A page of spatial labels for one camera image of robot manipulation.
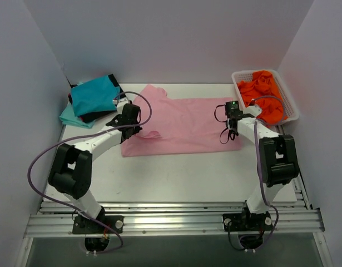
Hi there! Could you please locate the orange t-shirt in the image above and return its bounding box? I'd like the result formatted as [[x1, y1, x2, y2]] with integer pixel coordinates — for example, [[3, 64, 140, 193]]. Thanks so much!
[[237, 70, 288, 125]]

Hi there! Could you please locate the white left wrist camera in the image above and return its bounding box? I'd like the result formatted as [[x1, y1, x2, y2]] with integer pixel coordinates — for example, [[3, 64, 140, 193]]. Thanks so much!
[[112, 97, 132, 113]]

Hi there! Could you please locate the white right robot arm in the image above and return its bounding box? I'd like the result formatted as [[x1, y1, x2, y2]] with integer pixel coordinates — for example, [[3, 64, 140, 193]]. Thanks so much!
[[224, 101, 299, 230]]

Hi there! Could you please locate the aluminium rail frame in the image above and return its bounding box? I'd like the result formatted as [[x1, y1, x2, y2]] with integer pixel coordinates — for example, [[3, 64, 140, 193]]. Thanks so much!
[[20, 122, 326, 267]]

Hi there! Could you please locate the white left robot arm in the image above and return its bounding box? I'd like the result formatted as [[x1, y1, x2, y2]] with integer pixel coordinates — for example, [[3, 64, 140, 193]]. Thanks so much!
[[48, 102, 142, 233]]

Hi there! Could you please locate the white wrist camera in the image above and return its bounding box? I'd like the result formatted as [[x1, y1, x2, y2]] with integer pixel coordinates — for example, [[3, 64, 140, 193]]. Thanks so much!
[[243, 104, 262, 118], [112, 97, 132, 113]]

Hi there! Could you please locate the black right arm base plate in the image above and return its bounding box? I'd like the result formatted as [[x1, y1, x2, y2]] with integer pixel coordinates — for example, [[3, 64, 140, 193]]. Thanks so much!
[[222, 212, 273, 232]]

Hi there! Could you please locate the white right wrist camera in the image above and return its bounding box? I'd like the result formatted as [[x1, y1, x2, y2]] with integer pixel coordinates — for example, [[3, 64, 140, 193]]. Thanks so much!
[[243, 104, 262, 118]]

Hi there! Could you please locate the folded light teal t-shirt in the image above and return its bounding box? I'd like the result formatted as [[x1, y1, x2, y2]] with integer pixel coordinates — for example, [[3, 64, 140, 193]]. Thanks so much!
[[59, 103, 95, 129]]

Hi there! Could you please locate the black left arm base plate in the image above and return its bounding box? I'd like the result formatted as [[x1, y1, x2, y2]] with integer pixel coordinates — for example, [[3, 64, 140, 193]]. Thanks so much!
[[72, 215, 124, 235]]

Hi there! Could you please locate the white plastic basket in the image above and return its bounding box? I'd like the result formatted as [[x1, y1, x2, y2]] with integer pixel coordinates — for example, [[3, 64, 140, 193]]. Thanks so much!
[[231, 69, 299, 125]]

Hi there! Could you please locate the pink t-shirt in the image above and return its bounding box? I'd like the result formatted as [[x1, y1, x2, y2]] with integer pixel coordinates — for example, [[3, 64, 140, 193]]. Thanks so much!
[[121, 85, 241, 157]]

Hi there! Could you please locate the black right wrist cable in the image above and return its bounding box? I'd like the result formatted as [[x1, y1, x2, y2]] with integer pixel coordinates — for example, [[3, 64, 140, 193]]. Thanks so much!
[[214, 103, 239, 145]]

